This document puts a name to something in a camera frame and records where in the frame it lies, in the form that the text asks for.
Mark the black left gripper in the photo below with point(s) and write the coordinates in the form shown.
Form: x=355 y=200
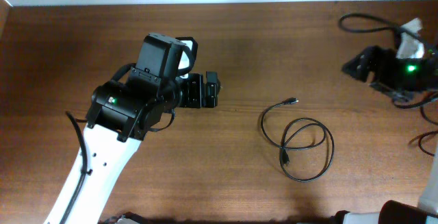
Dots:
x=197 y=99

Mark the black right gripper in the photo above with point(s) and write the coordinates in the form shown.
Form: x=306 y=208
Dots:
x=371 y=66

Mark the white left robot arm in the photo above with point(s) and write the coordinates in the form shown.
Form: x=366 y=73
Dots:
x=123 y=110

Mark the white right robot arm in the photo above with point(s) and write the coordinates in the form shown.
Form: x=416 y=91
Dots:
x=399 y=79

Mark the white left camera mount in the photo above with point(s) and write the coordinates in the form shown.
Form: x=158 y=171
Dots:
x=188 y=56

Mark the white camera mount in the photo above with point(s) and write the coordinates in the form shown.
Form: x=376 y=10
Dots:
x=188 y=56
x=411 y=48

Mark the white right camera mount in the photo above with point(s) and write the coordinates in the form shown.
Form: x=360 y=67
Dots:
x=411 y=48

